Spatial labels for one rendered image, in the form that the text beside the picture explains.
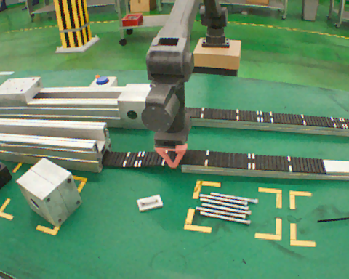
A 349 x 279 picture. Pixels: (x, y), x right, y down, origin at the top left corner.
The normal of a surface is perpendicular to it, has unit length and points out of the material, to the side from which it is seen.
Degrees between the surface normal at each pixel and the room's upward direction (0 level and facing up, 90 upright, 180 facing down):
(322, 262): 0
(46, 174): 0
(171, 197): 0
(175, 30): 21
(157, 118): 90
